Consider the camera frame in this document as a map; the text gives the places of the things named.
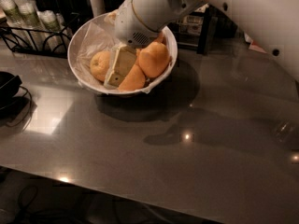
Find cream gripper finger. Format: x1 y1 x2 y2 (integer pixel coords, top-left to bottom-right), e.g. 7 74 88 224
104 72 124 89

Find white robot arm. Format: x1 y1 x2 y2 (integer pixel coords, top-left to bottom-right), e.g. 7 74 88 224
114 0 299 81

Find right large orange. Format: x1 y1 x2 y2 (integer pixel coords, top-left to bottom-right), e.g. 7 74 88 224
138 42 171 78

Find clear plastic bowl liner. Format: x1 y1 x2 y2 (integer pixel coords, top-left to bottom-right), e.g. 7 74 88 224
67 16 178 96

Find white bowl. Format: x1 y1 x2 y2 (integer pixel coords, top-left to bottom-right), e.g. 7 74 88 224
67 14 178 96

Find white cup stack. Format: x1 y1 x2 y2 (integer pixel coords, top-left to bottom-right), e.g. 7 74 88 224
85 0 107 19

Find stacked paper cups right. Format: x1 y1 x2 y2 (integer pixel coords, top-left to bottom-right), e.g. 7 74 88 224
39 10 64 53

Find stacked paper cups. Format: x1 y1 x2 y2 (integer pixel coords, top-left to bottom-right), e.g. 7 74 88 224
39 10 64 53
0 0 22 28
19 3 40 28

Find black condiment shelf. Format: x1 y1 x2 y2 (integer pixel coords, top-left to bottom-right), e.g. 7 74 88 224
168 4 218 55

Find black appliance at left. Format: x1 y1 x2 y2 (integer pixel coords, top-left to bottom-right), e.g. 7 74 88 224
0 71 22 106

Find stacked paper cups middle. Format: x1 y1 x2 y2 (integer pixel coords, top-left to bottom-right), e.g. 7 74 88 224
19 3 40 28

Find stacked paper cups left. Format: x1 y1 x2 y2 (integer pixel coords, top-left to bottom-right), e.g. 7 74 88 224
0 0 22 28

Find red and white packet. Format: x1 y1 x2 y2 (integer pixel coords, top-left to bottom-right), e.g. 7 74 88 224
245 35 265 53

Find black wire rack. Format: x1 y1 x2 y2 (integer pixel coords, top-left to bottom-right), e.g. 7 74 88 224
0 13 79 58

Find black cable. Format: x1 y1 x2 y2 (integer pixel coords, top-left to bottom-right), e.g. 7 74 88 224
0 86 34 129

